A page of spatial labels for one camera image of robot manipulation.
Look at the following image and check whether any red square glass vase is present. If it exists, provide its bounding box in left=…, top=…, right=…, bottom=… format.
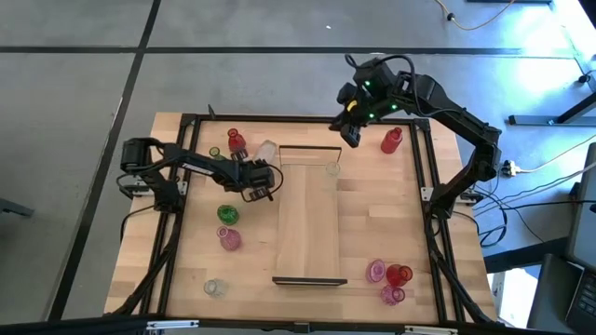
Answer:
left=226, top=127, right=248, bottom=155

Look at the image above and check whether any silver metal bracket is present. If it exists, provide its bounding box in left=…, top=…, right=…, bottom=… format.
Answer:
left=145, top=319, right=200, bottom=331
left=403, top=325, right=460, bottom=335

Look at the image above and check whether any green round ribbed vase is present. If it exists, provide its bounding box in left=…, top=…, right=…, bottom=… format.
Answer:
left=216, top=204, right=240, bottom=227

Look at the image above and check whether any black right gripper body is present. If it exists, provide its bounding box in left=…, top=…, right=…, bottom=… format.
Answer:
left=343, top=90, right=382, bottom=126

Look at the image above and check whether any pink diamond-pattern tall vase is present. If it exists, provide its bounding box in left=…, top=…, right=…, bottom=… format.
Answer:
left=216, top=225, right=243, bottom=253

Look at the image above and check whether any gray equipment box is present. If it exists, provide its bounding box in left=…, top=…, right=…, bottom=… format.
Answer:
left=565, top=141, right=596, bottom=274

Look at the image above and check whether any black aluminium rig frame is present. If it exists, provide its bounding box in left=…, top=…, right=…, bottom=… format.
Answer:
left=104, top=104, right=502, bottom=335

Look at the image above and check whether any yellow floor cable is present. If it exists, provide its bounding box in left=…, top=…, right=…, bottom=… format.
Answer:
left=434, top=0, right=517, bottom=32

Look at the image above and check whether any black metal desk leg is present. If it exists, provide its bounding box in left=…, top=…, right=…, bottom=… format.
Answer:
left=507, top=90, right=596, bottom=127

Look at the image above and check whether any clear small ribbed vase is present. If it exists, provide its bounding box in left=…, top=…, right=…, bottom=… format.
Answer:
left=202, top=277, right=229, bottom=299

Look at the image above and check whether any black cable bundle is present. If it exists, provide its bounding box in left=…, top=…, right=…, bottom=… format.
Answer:
left=465, top=174, right=596, bottom=248

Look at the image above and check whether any white floor cable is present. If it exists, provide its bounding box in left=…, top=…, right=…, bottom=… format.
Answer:
left=518, top=133, right=596, bottom=174

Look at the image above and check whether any pink small glass vase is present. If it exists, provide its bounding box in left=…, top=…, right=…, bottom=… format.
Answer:
left=379, top=284, right=407, bottom=307

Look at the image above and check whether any dark gray keyboard device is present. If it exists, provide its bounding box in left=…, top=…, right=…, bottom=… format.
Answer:
left=525, top=253, right=596, bottom=335

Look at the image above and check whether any pink wide ribbed vase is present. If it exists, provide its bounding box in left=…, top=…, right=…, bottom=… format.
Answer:
left=365, top=258, right=387, bottom=284

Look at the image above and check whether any red round glass vase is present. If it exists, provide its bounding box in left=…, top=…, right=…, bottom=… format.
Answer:
left=385, top=263, right=414, bottom=288

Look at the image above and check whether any red tall ribbed vase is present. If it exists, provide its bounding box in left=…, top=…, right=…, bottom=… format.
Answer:
left=380, top=127, right=404, bottom=155

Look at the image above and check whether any clear patterned square vase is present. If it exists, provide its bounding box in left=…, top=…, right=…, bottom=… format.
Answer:
left=252, top=139, right=279, bottom=165

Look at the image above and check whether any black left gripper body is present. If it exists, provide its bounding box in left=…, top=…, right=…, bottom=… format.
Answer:
left=226, top=160, right=277, bottom=192

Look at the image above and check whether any gray metal foot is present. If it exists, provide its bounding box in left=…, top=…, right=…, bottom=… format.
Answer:
left=0, top=197, right=34, bottom=219

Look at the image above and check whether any wooden shelf black metal frame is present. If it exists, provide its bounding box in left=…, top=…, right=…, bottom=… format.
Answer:
left=271, top=144, right=349, bottom=287

